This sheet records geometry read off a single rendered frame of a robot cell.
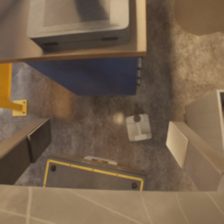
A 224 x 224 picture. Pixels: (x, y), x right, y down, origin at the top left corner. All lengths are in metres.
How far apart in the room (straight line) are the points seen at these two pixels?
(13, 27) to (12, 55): 0.10
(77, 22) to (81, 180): 0.94
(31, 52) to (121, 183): 0.87
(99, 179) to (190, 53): 1.26
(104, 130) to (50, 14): 1.06
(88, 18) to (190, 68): 1.20
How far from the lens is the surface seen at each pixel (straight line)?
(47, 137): 0.17
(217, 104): 0.91
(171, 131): 0.16
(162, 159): 1.39
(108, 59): 0.63
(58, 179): 1.19
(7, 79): 1.66
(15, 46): 0.59
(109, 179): 1.09
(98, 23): 0.42
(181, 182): 1.46
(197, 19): 1.77
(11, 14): 0.67
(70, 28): 0.44
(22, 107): 1.72
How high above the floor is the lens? 1.35
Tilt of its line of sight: 80 degrees down
